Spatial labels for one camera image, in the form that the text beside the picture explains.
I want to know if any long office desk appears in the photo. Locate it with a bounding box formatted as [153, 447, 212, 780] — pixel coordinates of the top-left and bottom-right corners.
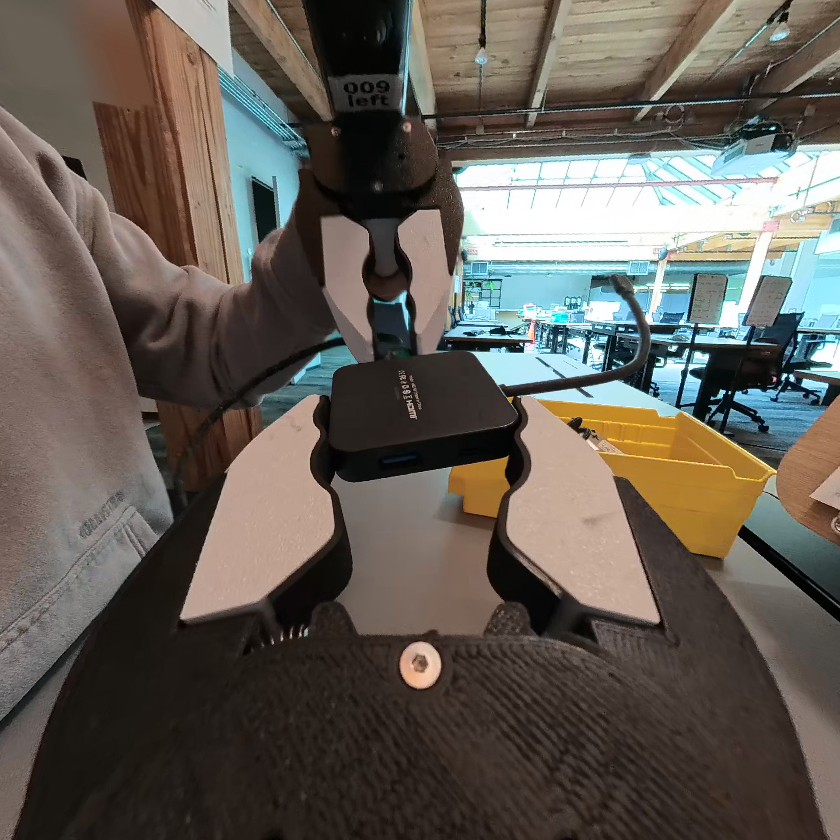
[616, 330, 783, 422]

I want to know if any brown wooden board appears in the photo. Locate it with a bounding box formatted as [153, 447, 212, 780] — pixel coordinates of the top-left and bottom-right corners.
[776, 395, 840, 547]

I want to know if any black hub cable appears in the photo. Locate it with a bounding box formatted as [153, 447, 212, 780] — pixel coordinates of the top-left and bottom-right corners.
[502, 273, 652, 399]

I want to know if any person's grey hoodie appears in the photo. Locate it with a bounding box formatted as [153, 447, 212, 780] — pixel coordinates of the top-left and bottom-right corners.
[0, 105, 177, 723]

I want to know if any black usb hub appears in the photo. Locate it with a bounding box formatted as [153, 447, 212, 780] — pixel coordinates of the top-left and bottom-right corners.
[327, 350, 520, 484]

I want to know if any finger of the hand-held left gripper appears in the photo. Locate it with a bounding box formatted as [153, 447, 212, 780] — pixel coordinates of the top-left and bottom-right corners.
[319, 214, 376, 364]
[395, 209, 452, 357]

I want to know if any ceiling projector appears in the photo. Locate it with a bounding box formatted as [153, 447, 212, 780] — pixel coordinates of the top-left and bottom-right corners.
[710, 117, 799, 179]

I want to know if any wooden pillar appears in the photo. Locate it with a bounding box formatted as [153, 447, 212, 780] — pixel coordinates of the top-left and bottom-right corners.
[94, 0, 265, 494]

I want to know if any black office chair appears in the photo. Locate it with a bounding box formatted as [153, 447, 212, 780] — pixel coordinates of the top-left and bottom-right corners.
[688, 311, 806, 435]

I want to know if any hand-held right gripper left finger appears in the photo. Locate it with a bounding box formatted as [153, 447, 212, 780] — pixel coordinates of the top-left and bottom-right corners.
[178, 392, 354, 624]

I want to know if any whiteboard on stand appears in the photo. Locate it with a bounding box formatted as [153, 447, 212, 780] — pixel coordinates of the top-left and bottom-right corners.
[688, 272, 730, 326]
[743, 275, 794, 328]

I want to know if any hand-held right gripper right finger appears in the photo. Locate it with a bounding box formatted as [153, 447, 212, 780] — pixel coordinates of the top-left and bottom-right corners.
[487, 395, 662, 632]

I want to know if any yellow plastic bin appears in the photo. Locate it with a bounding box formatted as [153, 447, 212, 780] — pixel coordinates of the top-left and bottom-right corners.
[449, 396, 778, 559]

